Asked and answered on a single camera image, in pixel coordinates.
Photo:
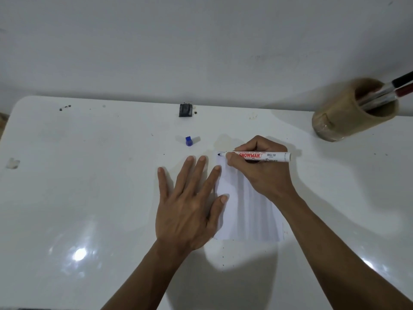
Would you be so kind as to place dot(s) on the person's left middle finger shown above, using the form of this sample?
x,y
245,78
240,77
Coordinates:
x,y
198,177

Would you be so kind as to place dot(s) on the person's left little finger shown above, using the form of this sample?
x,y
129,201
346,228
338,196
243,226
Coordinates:
x,y
163,185

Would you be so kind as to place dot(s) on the person's right forearm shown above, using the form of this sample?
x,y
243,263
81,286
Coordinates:
x,y
335,264

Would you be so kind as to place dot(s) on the person's right thumb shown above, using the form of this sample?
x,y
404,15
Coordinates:
x,y
237,167

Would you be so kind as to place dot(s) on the person's left thumb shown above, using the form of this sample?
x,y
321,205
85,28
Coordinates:
x,y
217,211

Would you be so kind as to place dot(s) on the bamboo pen holder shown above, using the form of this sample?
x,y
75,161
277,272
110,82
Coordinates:
x,y
342,116

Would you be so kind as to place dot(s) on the white paper sheet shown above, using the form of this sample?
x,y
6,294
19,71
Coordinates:
x,y
248,213

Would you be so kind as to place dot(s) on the person's left forearm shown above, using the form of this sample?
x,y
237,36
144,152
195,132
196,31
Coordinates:
x,y
145,280

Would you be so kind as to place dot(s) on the small black clip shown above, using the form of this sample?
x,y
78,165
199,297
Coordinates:
x,y
186,110

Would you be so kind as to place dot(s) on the black capped marker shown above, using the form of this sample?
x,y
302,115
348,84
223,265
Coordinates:
x,y
392,86

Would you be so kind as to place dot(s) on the blue marker cap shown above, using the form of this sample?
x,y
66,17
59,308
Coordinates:
x,y
189,141

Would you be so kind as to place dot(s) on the person's left hand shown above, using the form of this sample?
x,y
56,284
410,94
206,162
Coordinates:
x,y
182,219

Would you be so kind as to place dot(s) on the white marker pen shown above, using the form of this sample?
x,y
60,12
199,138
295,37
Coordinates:
x,y
271,156

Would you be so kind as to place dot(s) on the person's right hand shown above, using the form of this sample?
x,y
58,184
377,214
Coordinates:
x,y
271,177

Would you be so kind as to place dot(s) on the red capped marker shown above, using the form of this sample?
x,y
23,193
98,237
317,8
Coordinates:
x,y
387,97

